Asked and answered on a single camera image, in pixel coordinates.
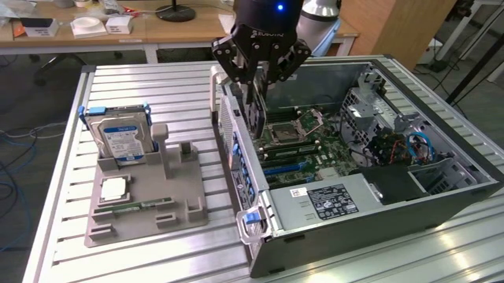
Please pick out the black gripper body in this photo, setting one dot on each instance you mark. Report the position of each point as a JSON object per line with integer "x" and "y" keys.
{"x": 268, "y": 17}

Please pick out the white labelled cardboard box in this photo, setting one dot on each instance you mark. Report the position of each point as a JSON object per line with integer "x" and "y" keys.
{"x": 119, "y": 25}

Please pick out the black plastic air shroud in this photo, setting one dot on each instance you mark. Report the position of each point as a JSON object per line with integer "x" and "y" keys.
{"x": 393, "y": 185}

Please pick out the grey metal disk bay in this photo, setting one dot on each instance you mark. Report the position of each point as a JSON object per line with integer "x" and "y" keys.
{"x": 444, "y": 174}

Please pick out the grey cup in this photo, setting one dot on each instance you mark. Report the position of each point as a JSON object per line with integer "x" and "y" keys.
{"x": 64, "y": 3}

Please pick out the black round lamp base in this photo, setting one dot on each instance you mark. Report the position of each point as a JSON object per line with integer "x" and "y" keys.
{"x": 175, "y": 14}

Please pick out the blue expansion slot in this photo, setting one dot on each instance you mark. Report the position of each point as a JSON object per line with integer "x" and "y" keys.
{"x": 288, "y": 169}

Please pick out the metal socket cover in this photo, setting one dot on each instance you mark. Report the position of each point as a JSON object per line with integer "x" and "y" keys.
{"x": 313, "y": 119}

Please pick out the clear plastic bag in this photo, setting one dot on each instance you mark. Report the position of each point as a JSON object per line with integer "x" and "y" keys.
{"x": 15, "y": 9}

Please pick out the installed green RAM stick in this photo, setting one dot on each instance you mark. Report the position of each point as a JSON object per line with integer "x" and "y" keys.
{"x": 293, "y": 151}

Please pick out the black stand pole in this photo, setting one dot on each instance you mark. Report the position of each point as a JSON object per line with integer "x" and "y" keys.
{"x": 472, "y": 63}

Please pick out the wooden cabinet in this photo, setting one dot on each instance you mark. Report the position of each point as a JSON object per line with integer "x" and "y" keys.
{"x": 427, "y": 26}

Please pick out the green motherboard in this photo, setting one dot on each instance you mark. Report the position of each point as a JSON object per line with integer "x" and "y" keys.
{"x": 334, "y": 159}

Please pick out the blue case release latch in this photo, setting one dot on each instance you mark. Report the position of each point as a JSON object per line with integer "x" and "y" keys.
{"x": 252, "y": 218}

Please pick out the hard disk in blue caddy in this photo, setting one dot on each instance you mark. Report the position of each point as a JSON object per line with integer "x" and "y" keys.
{"x": 119, "y": 141}

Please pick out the perforated metal drive cage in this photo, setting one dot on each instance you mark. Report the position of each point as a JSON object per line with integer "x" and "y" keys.
{"x": 356, "y": 100}

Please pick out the white box black lid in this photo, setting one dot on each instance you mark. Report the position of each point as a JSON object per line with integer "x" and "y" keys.
{"x": 39, "y": 28}

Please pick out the black office chair base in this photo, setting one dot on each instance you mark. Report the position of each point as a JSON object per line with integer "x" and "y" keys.
{"x": 55, "y": 66}

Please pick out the grey plastic parts rack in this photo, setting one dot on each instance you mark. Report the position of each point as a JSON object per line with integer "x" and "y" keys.
{"x": 150, "y": 188}

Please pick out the black open PC case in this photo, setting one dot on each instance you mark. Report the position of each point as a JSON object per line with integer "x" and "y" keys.
{"x": 355, "y": 241}

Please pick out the silver CPU chip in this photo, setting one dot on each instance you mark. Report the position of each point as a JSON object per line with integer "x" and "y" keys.
{"x": 114, "y": 190}

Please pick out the orange booklet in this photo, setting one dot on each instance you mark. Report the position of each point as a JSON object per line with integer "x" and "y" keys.
{"x": 18, "y": 31}

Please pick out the CPU socket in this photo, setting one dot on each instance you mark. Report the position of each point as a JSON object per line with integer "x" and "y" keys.
{"x": 285, "y": 134}

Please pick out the black intrusion switch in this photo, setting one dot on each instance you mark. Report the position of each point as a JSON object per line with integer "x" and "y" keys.
{"x": 236, "y": 113}

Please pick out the white paper sheet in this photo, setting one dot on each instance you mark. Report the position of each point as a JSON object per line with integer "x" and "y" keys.
{"x": 226, "y": 26}

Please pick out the long wooden desk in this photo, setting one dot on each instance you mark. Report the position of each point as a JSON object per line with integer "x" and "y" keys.
{"x": 59, "y": 41}

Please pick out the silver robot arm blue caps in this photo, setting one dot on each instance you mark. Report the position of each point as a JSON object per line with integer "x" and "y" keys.
{"x": 321, "y": 11}

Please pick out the black graphics card metal bracket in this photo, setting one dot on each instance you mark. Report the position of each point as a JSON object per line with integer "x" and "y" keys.
{"x": 258, "y": 118}

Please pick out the grey power supply unit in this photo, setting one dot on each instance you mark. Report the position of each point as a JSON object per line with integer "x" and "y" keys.
{"x": 292, "y": 212}

